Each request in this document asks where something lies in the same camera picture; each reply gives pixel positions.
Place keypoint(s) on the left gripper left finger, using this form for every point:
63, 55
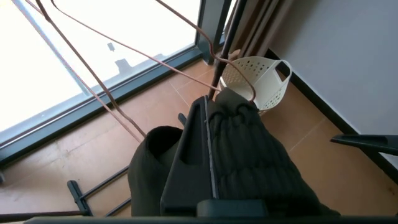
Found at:
189, 177

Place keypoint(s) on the black garment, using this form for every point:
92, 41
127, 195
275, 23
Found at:
248, 155

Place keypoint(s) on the brown curtain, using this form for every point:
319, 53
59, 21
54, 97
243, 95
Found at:
264, 25

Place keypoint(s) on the black clothes rack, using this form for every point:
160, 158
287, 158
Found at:
228, 46

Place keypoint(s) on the white laundry basket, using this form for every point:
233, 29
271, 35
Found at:
267, 81

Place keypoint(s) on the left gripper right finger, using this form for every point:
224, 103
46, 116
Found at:
373, 142

